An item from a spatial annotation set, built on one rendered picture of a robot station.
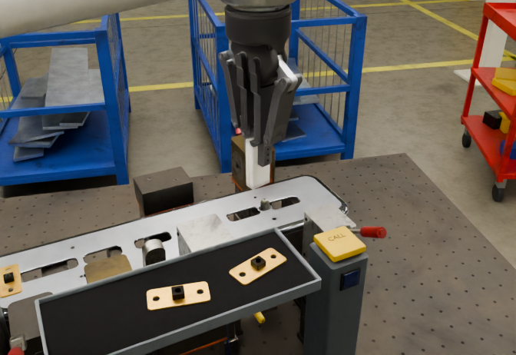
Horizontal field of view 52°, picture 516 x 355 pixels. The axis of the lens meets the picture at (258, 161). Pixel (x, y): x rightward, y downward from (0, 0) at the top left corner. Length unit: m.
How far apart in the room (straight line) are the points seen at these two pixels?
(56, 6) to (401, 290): 1.22
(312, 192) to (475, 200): 2.06
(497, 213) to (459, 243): 1.50
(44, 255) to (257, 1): 0.74
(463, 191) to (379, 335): 2.03
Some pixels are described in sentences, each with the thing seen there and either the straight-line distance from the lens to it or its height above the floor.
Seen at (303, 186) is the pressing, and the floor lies 1.00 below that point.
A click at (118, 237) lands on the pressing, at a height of 1.00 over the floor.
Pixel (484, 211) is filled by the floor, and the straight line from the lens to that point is 3.16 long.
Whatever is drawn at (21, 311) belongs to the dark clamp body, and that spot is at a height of 1.08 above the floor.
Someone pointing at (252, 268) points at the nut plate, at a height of 1.16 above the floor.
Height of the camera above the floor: 1.69
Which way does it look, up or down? 30 degrees down
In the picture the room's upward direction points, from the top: straight up
